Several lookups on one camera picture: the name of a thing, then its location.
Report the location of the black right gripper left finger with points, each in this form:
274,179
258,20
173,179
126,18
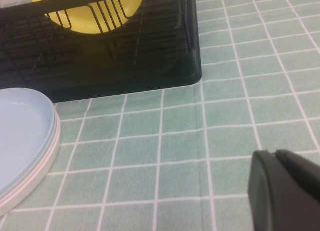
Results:
262,191

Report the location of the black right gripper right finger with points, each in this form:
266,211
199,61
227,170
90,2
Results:
300,166

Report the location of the light blue plate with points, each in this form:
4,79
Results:
20,141

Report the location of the pink plate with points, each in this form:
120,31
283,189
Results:
41,170

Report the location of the yellow plate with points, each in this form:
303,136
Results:
82,21

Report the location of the green checkered tablecloth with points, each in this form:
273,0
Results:
175,141

